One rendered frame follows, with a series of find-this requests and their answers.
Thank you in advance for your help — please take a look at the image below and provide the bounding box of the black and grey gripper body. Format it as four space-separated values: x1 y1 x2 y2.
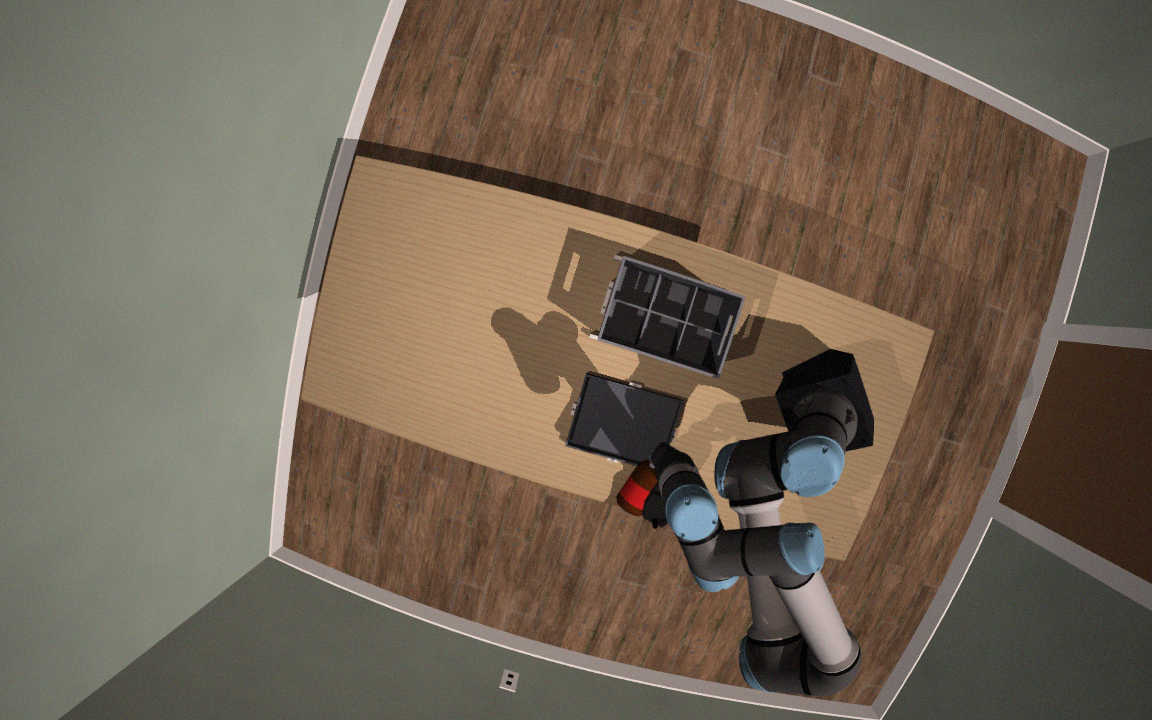
642 442 700 529

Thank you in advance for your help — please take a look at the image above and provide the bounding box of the brown bottle with red label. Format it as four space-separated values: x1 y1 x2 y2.
616 458 657 516

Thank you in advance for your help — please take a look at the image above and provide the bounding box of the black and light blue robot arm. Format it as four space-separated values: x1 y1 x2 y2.
662 389 861 696

